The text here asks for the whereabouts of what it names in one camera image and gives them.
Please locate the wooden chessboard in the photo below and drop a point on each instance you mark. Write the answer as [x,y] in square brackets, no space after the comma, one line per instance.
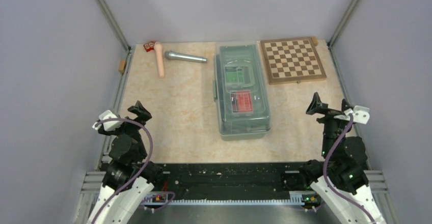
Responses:
[292,60]

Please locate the small wooden block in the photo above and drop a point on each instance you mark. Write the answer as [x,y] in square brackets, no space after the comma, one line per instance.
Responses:
[122,66]

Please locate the clear green small case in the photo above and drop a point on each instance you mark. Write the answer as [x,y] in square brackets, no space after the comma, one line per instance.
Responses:
[239,76]

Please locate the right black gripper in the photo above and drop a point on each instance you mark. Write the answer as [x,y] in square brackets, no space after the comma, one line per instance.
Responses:
[317,105]

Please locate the small red card box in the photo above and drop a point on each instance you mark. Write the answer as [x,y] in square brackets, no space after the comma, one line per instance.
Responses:
[149,46]

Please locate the green plastic tool box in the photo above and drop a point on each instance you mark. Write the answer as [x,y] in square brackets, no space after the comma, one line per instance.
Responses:
[240,126]

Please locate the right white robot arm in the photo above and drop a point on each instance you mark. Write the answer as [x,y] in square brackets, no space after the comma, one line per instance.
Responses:
[340,180]

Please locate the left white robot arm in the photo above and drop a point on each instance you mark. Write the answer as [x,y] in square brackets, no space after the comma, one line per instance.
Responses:
[130,175]

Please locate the black mounting base rail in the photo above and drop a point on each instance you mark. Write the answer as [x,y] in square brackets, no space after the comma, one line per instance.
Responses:
[234,182]

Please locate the silver metal microphone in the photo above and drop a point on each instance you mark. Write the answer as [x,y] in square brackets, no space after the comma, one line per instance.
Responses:
[171,55]

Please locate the red labelled small box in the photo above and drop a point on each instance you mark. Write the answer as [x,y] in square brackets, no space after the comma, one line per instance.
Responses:
[241,101]

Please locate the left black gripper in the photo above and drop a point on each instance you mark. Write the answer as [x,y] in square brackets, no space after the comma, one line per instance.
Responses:
[143,114]

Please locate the beige wooden handle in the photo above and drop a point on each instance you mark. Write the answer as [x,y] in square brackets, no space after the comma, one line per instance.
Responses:
[159,53]

